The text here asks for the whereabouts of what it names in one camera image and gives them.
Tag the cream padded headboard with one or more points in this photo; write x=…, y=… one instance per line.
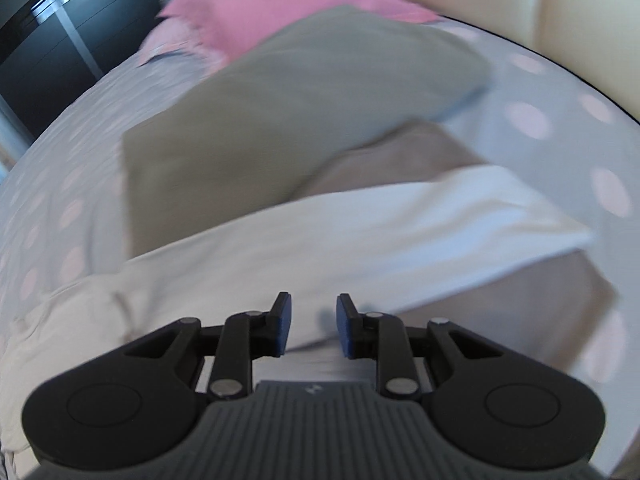
x=525, y=0

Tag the beige garment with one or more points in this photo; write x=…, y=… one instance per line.
x=500, y=295

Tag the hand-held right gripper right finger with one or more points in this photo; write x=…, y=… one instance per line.
x=345, y=330

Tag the pink cloth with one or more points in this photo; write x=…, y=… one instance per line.
x=270, y=5

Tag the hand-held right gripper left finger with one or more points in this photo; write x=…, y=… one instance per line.
x=284, y=327

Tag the white garment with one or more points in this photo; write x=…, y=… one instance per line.
x=350, y=240

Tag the dark sliding door wardrobe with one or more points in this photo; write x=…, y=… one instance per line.
x=65, y=20

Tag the olive green garment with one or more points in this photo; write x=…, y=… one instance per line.
x=280, y=110

